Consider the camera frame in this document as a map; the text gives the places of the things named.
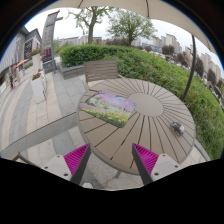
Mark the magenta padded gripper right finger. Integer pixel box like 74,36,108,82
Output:
131,142,183,187

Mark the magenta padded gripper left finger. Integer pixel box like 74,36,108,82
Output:
43,143,92,186

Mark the grey patterned computer mouse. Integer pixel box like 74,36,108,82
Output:
171,121,184,135

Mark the grey chair armrest near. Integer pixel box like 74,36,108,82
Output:
1,112,77,159

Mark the round slatted outdoor table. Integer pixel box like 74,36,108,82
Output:
77,78,196,175

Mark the trimmed green hedge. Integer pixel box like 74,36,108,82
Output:
59,44,224,160

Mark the white planter box near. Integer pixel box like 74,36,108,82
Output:
31,73,46,104

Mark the white planter box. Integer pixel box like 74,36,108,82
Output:
31,73,46,104
30,49,41,73

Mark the dark curved umbrella pole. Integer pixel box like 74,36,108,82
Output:
181,34,197,102

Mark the tall dark sign pylon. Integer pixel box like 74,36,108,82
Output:
42,11,59,73

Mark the white planter box far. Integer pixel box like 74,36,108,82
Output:
30,49,41,73

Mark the beige patio umbrella canopy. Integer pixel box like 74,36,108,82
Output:
42,0,218,54

